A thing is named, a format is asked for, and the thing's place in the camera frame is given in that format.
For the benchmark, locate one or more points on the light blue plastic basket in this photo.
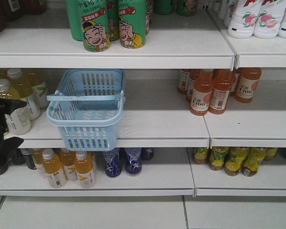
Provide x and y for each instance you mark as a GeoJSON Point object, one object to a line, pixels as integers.
{"type": "Point", "coordinates": [87, 107]}

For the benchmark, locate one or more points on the pale yellow drink bottle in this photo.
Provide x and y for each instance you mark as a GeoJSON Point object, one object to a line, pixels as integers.
{"type": "Point", "coordinates": [23, 87]}
{"type": "Point", "coordinates": [18, 122]}

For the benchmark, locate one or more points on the orange vitamin drink bottle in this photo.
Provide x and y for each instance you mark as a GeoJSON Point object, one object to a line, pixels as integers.
{"type": "Point", "coordinates": [68, 161]}
{"type": "Point", "coordinates": [84, 169]}
{"type": "Point", "coordinates": [53, 168]}

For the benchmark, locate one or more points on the blue sports drink bottle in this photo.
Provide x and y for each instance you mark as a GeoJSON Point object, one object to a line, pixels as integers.
{"type": "Point", "coordinates": [113, 167]}
{"type": "Point", "coordinates": [133, 164]}
{"type": "Point", "coordinates": [147, 153]}

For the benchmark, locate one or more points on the green cartoon tea can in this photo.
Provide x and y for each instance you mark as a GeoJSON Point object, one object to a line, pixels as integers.
{"type": "Point", "coordinates": [132, 15]}
{"type": "Point", "coordinates": [94, 25]}

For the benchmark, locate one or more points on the yellow lemon tea bottle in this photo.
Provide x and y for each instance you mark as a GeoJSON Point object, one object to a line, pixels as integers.
{"type": "Point", "coordinates": [251, 164]}
{"type": "Point", "coordinates": [200, 155]}
{"type": "Point", "coordinates": [236, 157]}
{"type": "Point", "coordinates": [217, 157]}

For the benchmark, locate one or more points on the orange juice bottle front left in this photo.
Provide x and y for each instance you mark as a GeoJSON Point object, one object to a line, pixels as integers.
{"type": "Point", "coordinates": [203, 88]}

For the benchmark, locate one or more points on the orange juice bottle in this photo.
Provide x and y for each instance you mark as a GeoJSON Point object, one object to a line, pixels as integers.
{"type": "Point", "coordinates": [221, 89]}
{"type": "Point", "coordinates": [248, 83]}
{"type": "Point", "coordinates": [203, 88]}

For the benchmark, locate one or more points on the orange juice bottle front middle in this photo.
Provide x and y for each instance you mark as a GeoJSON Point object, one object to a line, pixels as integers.
{"type": "Point", "coordinates": [221, 89]}

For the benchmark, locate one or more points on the white metal shelving unit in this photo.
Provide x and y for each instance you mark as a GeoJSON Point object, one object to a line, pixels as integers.
{"type": "Point", "coordinates": [171, 192]}

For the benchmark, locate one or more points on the orange juice bottle right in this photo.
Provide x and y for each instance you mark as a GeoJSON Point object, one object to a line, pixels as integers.
{"type": "Point", "coordinates": [248, 83]}

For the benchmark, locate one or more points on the white peach drink bottle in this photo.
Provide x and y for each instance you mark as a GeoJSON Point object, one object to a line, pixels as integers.
{"type": "Point", "coordinates": [269, 18]}
{"type": "Point", "coordinates": [243, 19]}

